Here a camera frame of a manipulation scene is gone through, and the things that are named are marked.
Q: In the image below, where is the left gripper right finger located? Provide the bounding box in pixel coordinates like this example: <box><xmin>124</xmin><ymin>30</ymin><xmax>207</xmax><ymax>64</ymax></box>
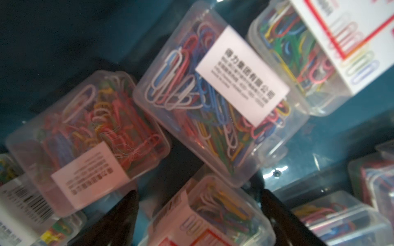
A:
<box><xmin>261</xmin><ymin>189</ymin><xmax>325</xmax><ymax>246</ymax></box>

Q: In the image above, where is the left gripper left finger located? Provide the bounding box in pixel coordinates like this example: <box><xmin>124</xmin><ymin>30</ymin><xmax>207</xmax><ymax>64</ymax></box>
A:
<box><xmin>72</xmin><ymin>190</ymin><xmax>139</xmax><ymax>246</ymax></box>

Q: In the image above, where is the blue plastic storage tray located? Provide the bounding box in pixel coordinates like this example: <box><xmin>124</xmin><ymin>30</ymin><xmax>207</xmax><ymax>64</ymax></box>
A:
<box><xmin>0</xmin><ymin>0</ymin><xmax>394</xmax><ymax>246</ymax></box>

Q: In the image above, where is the paper clip box tray left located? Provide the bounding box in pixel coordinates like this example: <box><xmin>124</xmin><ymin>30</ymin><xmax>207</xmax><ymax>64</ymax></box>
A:
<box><xmin>5</xmin><ymin>70</ymin><xmax>171</xmax><ymax>217</ymax></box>

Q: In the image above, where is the paper clip box back middle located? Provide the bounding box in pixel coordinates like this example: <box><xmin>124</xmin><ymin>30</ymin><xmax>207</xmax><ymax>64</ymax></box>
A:
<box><xmin>133</xmin><ymin>1</ymin><xmax>309</xmax><ymax>187</ymax></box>

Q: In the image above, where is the paper clip box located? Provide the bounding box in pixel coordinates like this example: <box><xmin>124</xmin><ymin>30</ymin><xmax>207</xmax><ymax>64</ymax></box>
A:
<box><xmin>247</xmin><ymin>1</ymin><xmax>394</xmax><ymax>117</ymax></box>
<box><xmin>133</xmin><ymin>1</ymin><xmax>309</xmax><ymax>187</ymax></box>

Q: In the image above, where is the paper clip box back right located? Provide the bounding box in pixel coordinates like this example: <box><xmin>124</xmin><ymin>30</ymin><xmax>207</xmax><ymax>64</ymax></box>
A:
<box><xmin>247</xmin><ymin>1</ymin><xmax>394</xmax><ymax>117</ymax></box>

